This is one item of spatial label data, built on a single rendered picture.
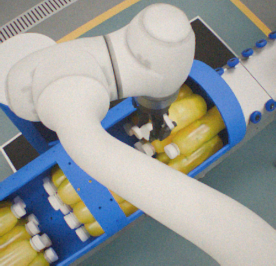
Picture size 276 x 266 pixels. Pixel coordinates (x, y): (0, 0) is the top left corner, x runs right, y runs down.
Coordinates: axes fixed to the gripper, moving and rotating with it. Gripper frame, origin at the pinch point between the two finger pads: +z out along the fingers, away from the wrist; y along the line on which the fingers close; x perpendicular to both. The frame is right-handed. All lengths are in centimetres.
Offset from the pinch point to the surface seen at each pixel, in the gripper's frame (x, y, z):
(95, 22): -48, 116, 124
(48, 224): 36.1, -0.2, 28.8
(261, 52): -61, 8, 31
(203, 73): -20.8, 4.0, 1.5
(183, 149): -6.7, -7.5, 11.6
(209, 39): -95, 54, 109
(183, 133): -9.1, -4.1, 10.3
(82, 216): 25.2, -6.6, 10.9
